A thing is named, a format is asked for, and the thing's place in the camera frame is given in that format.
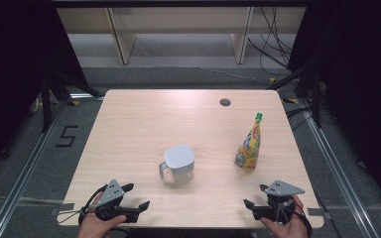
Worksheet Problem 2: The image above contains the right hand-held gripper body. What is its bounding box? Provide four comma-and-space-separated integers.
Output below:
253, 179, 306, 226

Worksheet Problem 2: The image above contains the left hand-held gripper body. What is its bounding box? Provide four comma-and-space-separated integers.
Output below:
93, 178, 140, 223

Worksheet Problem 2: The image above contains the yellow pouch with green cap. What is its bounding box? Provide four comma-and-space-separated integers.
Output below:
233, 112, 264, 171

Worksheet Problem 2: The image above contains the clear jar with grey lid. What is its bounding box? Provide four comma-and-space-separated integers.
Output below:
159, 144, 195, 184

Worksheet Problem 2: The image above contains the person's right hand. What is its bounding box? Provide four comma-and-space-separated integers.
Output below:
260, 194, 310, 238

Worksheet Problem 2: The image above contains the person's left hand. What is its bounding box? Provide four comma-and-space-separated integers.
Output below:
76, 212, 128, 238

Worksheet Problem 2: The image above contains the grey tape piece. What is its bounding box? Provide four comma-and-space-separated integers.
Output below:
307, 207, 332, 220
50, 202, 75, 216

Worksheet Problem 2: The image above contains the black metal stand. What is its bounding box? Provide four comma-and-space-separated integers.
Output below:
267, 63, 324, 129
40, 68, 104, 134

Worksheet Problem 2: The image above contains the black curtain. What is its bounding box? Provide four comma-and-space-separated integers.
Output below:
0, 0, 91, 181
287, 0, 381, 207

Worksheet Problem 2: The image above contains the light wooden shelf unit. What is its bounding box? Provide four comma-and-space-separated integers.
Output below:
56, 7, 308, 65

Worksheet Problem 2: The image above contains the black wrist strap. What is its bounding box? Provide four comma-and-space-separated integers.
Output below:
293, 200, 314, 238
78, 183, 109, 226

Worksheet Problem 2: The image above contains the thin grey gripper cable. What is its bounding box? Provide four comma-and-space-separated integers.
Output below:
58, 209, 95, 224

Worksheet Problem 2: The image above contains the aluminium floor rail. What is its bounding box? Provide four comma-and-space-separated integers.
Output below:
0, 98, 71, 238
297, 98, 381, 238

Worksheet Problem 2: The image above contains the black floor cable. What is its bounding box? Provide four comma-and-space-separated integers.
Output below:
285, 106, 314, 131

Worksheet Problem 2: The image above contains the bundle of black cables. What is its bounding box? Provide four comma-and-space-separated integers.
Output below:
247, 7, 295, 76

